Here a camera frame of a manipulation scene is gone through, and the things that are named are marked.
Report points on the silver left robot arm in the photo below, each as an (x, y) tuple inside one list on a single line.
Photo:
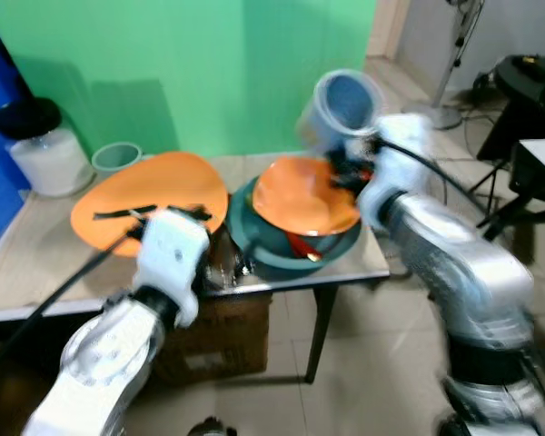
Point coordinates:
[(100, 363)]

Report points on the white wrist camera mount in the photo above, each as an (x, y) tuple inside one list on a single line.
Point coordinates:
[(395, 168), (171, 254)]

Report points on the red utensil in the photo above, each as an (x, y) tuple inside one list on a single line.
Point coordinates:
[(304, 247)]

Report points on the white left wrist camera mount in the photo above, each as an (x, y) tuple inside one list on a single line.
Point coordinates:
[(171, 254)]

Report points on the beige table with black legs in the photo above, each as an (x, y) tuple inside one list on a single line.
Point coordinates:
[(36, 263)]

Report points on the small pale green cup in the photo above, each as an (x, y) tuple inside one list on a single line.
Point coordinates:
[(115, 158)]

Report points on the black chair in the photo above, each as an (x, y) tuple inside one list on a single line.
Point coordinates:
[(527, 91)]

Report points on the blue-grey plastic cup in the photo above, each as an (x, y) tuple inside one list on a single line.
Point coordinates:
[(343, 104)]

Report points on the large flat orange plate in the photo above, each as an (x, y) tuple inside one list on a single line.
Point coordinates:
[(154, 186)]

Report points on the grey standing fan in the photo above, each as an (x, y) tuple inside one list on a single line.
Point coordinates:
[(454, 64)]

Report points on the grey table with black legs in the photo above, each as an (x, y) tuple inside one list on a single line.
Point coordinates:
[(540, 159)]

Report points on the brown cardboard box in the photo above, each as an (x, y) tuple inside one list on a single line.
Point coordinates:
[(218, 336)]

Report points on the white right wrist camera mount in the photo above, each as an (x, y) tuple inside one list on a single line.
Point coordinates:
[(395, 168)]

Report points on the beige door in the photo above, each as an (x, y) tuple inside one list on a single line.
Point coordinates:
[(388, 27)]

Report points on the deep orange plate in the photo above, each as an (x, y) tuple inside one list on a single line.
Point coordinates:
[(300, 195)]

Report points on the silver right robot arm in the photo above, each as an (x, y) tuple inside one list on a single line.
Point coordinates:
[(463, 272)]

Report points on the green backdrop screen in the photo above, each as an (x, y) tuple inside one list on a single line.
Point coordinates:
[(182, 64)]

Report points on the clear crinkled plastic wrap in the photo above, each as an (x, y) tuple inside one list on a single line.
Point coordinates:
[(229, 265)]

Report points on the black robot foot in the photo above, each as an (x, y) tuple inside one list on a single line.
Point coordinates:
[(211, 427)]

